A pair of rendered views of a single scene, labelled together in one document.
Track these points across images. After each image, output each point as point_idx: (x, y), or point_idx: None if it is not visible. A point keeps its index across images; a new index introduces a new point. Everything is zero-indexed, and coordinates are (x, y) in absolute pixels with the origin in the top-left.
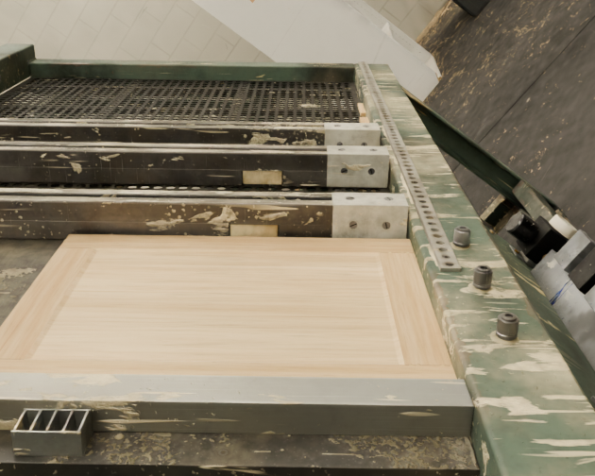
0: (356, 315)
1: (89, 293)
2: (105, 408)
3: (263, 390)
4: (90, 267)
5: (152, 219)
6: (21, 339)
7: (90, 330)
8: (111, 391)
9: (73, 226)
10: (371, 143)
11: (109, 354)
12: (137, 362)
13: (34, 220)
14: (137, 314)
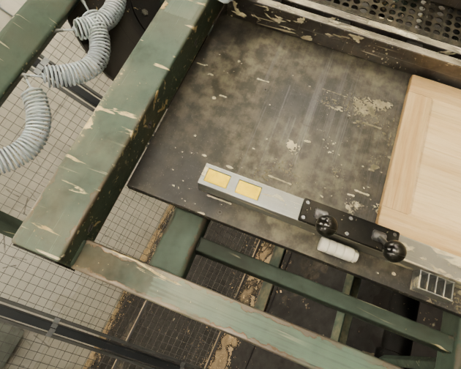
0: None
1: (434, 152)
2: None
3: None
4: (431, 121)
5: None
6: (403, 193)
7: (440, 194)
8: None
9: (417, 68)
10: None
11: (453, 224)
12: None
13: (394, 57)
14: None
